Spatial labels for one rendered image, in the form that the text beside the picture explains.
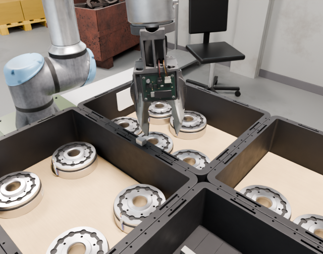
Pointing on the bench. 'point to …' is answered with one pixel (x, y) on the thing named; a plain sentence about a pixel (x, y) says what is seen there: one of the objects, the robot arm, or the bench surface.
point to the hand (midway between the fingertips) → (161, 127)
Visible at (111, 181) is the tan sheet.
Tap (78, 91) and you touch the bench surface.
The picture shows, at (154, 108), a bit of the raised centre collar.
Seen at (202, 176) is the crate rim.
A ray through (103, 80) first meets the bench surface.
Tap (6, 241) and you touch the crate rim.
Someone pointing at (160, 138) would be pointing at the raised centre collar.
